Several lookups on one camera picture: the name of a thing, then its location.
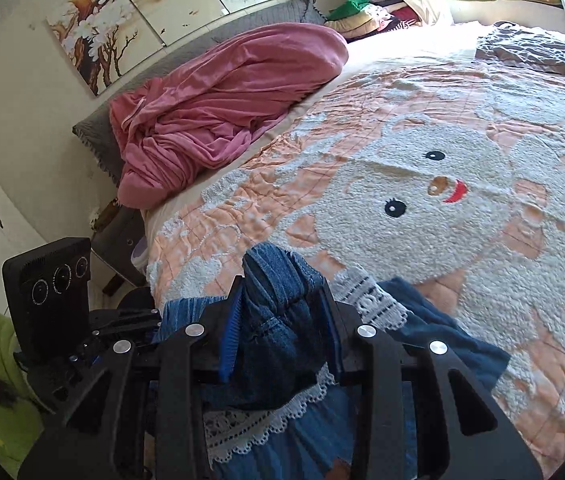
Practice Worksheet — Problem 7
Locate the blossom tree wall painting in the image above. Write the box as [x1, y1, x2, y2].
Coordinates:
[47, 0, 274, 96]

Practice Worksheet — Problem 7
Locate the blue denim pants lace hem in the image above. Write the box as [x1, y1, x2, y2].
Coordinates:
[156, 243, 509, 479]

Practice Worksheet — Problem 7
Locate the pink blanket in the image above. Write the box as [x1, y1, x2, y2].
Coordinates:
[109, 23, 349, 210]

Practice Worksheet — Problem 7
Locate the colourful folded clothes pile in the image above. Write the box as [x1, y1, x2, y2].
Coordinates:
[324, 0, 421, 42]

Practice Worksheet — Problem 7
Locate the grey headboard cushion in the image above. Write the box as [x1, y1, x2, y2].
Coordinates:
[72, 0, 326, 186]

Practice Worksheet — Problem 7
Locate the purple crumpled quilt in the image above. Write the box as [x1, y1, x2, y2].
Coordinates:
[476, 22, 565, 75]

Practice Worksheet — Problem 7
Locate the peach bunny bedspread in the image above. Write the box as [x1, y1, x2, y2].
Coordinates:
[147, 58, 565, 478]

